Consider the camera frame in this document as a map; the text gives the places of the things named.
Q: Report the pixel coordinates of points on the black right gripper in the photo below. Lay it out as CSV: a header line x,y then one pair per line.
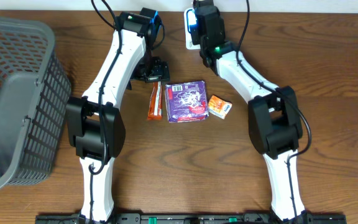
x,y
195,35

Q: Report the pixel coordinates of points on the grey plastic mesh basket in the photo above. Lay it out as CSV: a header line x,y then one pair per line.
x,y
34,90

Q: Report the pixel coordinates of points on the small orange tissue packet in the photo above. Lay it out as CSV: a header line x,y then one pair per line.
x,y
219,107

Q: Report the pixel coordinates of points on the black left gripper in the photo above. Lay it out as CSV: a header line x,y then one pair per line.
x,y
155,76

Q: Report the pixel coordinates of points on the orange snack bar wrapper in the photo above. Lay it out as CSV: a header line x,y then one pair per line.
x,y
155,104

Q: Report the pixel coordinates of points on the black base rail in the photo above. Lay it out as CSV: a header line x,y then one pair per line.
x,y
257,218

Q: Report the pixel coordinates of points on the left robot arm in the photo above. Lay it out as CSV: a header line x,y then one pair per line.
x,y
95,126

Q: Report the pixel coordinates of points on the purple square snack packet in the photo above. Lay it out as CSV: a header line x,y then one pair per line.
x,y
186,102

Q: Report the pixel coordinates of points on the teal packet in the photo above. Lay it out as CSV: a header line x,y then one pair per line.
x,y
191,19

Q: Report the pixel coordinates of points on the white barcode scanner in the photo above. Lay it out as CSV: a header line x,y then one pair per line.
x,y
189,43

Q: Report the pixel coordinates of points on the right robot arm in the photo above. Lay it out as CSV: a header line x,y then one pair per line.
x,y
276,124

